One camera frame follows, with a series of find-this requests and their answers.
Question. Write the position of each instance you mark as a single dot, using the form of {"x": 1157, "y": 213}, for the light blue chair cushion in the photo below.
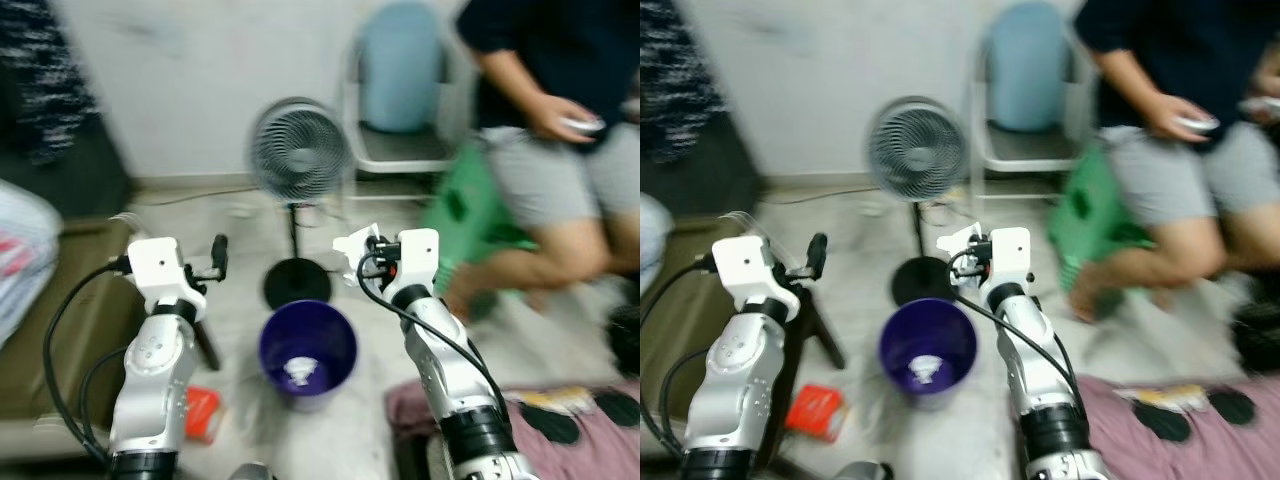
{"x": 1025, "y": 70}
{"x": 400, "y": 70}

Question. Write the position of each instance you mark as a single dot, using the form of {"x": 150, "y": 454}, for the green plastic stool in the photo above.
{"x": 1085, "y": 210}
{"x": 460, "y": 210}

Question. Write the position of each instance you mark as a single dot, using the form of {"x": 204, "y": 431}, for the grey standing fan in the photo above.
{"x": 300, "y": 150}
{"x": 918, "y": 150}

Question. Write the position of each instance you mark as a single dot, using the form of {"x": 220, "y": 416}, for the pink cartoon print blanket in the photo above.
{"x": 590, "y": 445}
{"x": 1200, "y": 450}

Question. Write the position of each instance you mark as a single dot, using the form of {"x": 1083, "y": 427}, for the black white patterned garment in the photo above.
{"x": 680, "y": 70}
{"x": 45, "y": 70}

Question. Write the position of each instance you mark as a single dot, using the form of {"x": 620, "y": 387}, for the red packet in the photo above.
{"x": 818, "y": 412}
{"x": 203, "y": 412}

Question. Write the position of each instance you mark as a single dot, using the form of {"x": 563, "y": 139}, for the small white paper scrap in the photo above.
{"x": 925, "y": 372}
{"x": 302, "y": 374}

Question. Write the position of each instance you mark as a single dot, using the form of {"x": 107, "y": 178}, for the white metal chair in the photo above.
{"x": 400, "y": 150}
{"x": 1020, "y": 148}

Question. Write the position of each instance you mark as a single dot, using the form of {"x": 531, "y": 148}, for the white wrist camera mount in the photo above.
{"x": 1010, "y": 252}
{"x": 420, "y": 255}
{"x": 155, "y": 265}
{"x": 740, "y": 262}

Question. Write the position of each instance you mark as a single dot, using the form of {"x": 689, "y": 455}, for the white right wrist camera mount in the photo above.
{"x": 1010, "y": 252}
{"x": 420, "y": 255}

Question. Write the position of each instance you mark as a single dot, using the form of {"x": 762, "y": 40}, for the black tripod stand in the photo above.
{"x": 825, "y": 335}
{"x": 208, "y": 348}

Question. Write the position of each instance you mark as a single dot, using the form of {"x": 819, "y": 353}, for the white handheld controller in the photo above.
{"x": 582, "y": 126}
{"x": 1198, "y": 124}

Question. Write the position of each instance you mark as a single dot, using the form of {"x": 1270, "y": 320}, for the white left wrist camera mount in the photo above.
{"x": 740, "y": 262}
{"x": 155, "y": 265}

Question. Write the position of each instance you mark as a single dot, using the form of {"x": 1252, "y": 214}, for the person in grey shorts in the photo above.
{"x": 540, "y": 170}
{"x": 1160, "y": 180}

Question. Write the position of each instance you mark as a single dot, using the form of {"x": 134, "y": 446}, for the striped white cloth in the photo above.
{"x": 25, "y": 260}
{"x": 652, "y": 240}

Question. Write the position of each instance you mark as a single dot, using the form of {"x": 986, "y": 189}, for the purple waste bin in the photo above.
{"x": 280, "y": 345}
{"x": 900, "y": 345}

